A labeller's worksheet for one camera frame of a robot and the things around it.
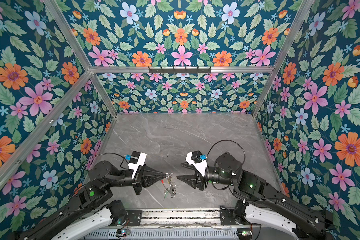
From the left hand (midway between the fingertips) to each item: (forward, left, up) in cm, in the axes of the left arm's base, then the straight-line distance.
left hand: (162, 178), depth 49 cm
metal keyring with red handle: (-1, -3, -5) cm, 6 cm away
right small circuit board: (-15, -34, -38) cm, 53 cm away
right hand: (+4, -6, -4) cm, 8 cm away
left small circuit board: (-11, +24, -38) cm, 46 cm away
